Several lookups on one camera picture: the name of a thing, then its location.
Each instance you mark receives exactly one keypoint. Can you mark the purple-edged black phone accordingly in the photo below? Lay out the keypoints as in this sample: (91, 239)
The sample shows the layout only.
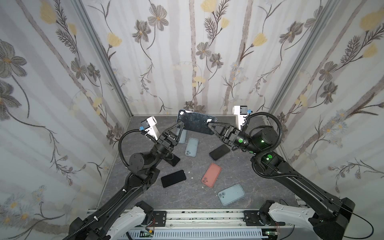
(172, 159)
(172, 179)

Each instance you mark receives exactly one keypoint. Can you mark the light blue case near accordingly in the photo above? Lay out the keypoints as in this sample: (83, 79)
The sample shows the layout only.
(192, 147)

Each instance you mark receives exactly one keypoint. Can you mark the pink phone case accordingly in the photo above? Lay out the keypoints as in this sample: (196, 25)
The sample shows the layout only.
(211, 175)

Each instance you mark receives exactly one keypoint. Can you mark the blue-edged phone handled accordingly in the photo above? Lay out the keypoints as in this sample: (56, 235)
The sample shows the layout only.
(196, 122)

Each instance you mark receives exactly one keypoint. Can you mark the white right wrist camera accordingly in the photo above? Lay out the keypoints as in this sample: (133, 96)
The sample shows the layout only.
(241, 113)

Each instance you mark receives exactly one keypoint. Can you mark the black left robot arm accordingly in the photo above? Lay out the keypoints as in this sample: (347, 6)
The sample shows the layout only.
(111, 221)

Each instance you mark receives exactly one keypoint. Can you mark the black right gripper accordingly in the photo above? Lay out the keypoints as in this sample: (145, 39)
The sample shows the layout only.
(226, 133)

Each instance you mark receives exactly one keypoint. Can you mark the purple-edged black phone far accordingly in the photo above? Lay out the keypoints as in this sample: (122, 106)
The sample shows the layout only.
(172, 159)

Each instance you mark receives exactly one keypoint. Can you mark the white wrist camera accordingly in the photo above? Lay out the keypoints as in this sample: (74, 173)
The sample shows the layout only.
(149, 126)
(241, 113)

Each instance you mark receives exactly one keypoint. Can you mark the aluminium corner frame post right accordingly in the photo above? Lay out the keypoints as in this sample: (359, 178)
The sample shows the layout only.
(300, 48)

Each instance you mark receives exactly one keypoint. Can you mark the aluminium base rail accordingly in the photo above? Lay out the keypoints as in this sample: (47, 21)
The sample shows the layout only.
(214, 219)

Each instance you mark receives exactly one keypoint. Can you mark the light blue case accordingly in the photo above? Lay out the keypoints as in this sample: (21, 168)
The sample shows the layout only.
(183, 137)
(192, 147)

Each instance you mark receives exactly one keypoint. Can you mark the aluminium corner frame post left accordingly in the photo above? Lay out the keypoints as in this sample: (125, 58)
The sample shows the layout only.
(102, 55)

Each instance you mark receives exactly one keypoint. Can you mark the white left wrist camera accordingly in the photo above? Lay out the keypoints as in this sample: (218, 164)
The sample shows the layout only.
(149, 126)

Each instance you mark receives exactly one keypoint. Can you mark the blue-edged black phone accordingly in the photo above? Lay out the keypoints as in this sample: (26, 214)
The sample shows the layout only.
(219, 152)

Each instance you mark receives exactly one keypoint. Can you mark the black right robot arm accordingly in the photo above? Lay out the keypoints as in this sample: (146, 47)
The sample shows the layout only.
(327, 215)

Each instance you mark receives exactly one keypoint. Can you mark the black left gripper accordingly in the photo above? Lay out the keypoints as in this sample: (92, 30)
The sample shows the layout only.
(165, 142)

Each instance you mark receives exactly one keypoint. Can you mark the light blue phone face down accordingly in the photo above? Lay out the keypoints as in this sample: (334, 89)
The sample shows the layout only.
(231, 194)

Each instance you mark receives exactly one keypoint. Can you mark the purple-edged black phone near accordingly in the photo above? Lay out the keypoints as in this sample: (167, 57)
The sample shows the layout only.
(172, 179)

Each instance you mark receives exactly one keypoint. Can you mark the light blue case far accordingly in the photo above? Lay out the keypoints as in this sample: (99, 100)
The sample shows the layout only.
(183, 137)

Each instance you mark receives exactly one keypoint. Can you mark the aluminium corner frame post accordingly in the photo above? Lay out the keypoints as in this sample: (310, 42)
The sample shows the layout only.
(300, 48)
(102, 55)

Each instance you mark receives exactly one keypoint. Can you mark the white cable duct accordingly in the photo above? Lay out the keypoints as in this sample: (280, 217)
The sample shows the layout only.
(199, 234)

